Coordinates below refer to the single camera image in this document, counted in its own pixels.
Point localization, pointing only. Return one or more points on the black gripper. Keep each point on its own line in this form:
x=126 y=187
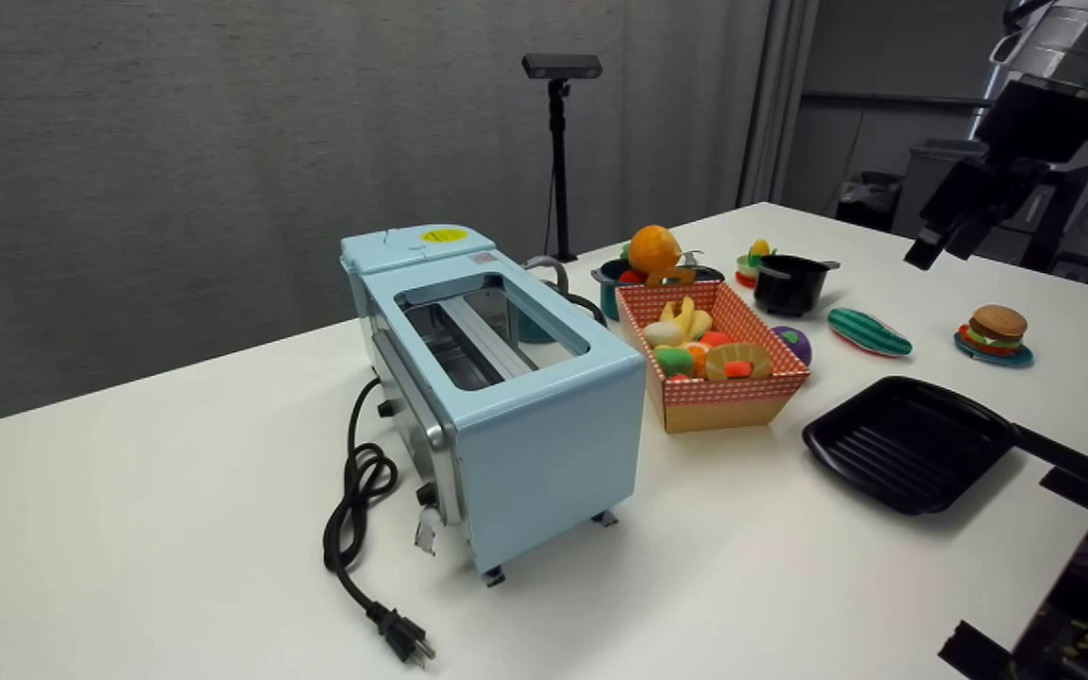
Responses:
x=1030 y=139

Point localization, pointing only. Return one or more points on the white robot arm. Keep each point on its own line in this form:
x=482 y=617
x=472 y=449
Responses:
x=1044 y=43

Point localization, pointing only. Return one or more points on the burger plush toy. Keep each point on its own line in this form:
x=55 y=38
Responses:
x=993 y=333

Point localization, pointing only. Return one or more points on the watermelon slice plush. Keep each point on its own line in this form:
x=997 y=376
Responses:
x=865 y=333

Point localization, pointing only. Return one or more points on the black toy pot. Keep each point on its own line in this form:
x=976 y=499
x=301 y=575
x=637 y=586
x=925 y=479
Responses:
x=792 y=286

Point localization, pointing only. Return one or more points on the purple eggplant plush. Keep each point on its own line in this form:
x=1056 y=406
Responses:
x=796 y=342

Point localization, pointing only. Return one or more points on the red tomato plush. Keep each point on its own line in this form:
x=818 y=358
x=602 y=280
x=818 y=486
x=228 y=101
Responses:
x=739 y=372

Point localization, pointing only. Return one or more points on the red checkered cardboard box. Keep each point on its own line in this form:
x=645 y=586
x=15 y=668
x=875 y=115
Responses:
x=705 y=398

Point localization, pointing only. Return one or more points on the banana plush toy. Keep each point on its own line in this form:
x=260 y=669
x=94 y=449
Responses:
x=679 y=321

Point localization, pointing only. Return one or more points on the green plush vegetable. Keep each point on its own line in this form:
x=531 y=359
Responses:
x=672 y=359

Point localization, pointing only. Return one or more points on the teal toy pot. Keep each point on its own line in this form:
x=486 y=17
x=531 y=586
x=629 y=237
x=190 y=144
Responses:
x=612 y=274

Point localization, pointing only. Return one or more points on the black grill tray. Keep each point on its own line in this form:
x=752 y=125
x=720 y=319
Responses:
x=913 y=449

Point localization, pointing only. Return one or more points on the light blue toaster oven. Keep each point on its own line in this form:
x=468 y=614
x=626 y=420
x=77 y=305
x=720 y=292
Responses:
x=519 y=411

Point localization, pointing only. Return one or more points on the black camera on stand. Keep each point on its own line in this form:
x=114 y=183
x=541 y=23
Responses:
x=558 y=75

